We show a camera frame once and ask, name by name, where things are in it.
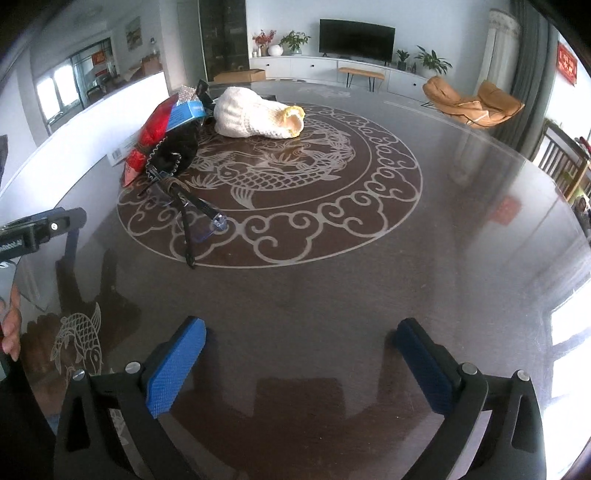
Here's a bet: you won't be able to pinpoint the red wall hanging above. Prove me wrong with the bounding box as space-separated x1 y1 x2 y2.
556 41 579 86

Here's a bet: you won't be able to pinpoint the person's left hand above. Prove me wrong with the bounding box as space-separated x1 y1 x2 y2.
0 285 22 361

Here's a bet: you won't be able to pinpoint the grey curtain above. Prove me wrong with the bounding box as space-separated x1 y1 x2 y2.
499 0 561 153

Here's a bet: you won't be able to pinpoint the bushy green potted plant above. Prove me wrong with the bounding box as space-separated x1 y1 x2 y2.
279 31 311 56

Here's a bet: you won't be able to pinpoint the large-leaf green potted plant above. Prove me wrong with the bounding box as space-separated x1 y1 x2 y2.
413 45 453 77

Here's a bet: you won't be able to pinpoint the rhinestone bow hair clip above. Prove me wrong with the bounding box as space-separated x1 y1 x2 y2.
178 80 214 110

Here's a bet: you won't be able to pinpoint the dark wooden chair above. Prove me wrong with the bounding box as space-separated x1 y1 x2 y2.
531 119 591 199

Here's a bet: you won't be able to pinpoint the orange lounge chair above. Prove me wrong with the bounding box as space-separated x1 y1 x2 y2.
422 76 526 130

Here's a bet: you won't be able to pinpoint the black television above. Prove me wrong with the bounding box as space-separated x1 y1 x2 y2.
320 18 396 63

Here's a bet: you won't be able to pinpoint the red patterned packet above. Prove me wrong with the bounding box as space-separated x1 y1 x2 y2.
122 97 183 188

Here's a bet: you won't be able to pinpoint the red flower vase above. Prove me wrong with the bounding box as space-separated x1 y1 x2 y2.
252 30 277 57

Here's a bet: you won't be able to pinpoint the white television cabinet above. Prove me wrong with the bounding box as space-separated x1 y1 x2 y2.
249 55 430 95

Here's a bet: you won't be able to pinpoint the flat cardboard box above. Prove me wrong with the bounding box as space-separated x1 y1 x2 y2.
212 68 266 85

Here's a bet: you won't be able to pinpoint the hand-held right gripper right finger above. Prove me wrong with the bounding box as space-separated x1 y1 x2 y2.
392 318 548 480

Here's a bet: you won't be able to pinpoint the glass balcony door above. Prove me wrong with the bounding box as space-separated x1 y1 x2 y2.
32 39 116 125

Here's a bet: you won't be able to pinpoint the wooden bench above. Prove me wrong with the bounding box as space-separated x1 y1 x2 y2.
337 67 385 93

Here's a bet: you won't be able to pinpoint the glass desktop with fish pattern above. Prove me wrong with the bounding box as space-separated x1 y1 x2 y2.
0 78 591 480

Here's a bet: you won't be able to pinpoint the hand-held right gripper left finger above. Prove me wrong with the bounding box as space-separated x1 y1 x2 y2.
53 315 208 480

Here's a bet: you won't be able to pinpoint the dark display cabinet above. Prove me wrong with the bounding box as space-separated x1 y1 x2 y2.
199 0 250 83

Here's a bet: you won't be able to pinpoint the cream knit hat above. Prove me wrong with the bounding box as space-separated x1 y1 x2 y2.
213 86 306 139

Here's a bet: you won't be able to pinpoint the black safety glasses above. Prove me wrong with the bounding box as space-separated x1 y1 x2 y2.
139 166 228 269

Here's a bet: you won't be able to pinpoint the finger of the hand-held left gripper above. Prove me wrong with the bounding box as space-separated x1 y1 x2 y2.
0 208 88 265

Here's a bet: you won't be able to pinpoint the black scrunchie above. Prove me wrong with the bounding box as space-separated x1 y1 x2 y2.
148 117 204 178

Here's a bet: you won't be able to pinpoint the white standing air conditioner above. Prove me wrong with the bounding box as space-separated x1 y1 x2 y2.
480 9 522 95

